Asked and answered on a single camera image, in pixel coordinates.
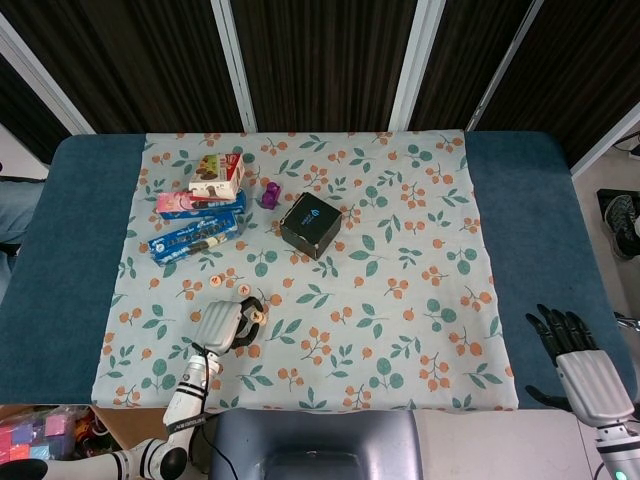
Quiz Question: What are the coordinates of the long blue Oreo box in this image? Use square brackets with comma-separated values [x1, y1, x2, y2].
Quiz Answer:
[147, 210, 241, 268]

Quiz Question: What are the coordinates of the black cardboard cube box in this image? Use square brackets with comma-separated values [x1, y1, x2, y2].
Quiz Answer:
[278, 191, 344, 261]

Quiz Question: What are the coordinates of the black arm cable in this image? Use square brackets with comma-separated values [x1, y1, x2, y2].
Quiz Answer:
[191, 343, 241, 480]

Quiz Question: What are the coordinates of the magenta foam cube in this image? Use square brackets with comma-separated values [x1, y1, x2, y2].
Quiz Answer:
[45, 412, 76, 446]

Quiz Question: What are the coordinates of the grey blue robot torso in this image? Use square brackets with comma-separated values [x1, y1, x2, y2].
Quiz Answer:
[207, 408, 424, 480]

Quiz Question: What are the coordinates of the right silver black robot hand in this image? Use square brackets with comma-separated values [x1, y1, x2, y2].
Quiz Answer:
[524, 303, 635, 427]

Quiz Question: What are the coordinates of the dark grey sneaker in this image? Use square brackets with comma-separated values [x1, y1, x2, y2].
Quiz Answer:
[603, 193, 640, 261]

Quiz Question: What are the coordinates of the white partition frame post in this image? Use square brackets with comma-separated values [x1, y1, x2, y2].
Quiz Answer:
[387, 0, 447, 132]
[209, 0, 259, 134]
[569, 99, 640, 180]
[464, 0, 545, 132]
[0, 12, 97, 136]

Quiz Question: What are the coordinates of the small purple plastic toy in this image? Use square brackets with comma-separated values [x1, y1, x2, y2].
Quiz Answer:
[259, 180, 282, 210]

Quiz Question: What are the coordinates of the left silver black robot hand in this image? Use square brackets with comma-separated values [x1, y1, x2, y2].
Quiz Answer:
[192, 295, 266, 355]

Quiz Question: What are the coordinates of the white red cookie box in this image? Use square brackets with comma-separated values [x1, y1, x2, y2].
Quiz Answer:
[188, 152, 246, 200]

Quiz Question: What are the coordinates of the red foam cube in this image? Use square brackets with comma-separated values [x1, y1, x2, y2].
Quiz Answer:
[0, 439, 31, 466]

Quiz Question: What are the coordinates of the brown cardboard box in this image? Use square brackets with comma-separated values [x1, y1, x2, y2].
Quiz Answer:
[0, 403, 174, 469]

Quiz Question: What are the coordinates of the person leg in jeans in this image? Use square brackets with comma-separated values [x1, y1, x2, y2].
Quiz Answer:
[0, 179, 49, 246]

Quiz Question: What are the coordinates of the floral fruit print tablecloth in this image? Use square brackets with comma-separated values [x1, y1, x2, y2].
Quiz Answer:
[89, 130, 521, 414]

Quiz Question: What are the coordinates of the pink blue Oreo box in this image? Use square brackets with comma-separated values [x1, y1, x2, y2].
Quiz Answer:
[155, 188, 248, 221]

